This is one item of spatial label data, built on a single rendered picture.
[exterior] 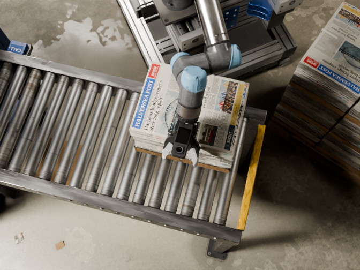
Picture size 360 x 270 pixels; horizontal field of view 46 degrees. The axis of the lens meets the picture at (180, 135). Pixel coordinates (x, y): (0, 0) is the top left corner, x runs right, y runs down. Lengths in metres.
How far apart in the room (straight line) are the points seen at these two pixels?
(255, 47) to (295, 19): 0.51
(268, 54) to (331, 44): 0.70
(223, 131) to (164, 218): 0.42
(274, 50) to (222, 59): 1.26
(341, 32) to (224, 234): 1.00
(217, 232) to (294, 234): 0.94
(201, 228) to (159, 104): 0.49
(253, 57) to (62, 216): 1.43
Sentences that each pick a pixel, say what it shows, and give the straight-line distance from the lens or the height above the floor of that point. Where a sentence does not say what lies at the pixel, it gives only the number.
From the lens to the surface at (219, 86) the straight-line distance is 1.53.
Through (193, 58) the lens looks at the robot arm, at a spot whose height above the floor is 1.25.
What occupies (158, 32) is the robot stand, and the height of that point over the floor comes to 0.21.
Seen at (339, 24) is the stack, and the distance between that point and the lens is 2.00.
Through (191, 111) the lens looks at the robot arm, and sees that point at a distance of 1.27.
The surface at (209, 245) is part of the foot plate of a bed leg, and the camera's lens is 2.42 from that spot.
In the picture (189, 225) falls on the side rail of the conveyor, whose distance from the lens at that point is 1.62.
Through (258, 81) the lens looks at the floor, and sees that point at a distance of 2.72.
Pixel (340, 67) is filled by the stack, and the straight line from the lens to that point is 1.90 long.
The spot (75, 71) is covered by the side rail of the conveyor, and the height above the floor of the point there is 0.80.
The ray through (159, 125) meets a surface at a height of 1.05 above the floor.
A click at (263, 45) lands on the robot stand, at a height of 0.23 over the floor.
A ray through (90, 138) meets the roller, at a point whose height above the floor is 0.80.
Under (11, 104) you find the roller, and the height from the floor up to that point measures 0.79.
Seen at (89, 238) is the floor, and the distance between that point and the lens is 2.48.
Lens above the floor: 2.41
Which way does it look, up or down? 72 degrees down
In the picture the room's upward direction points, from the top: 3 degrees counter-clockwise
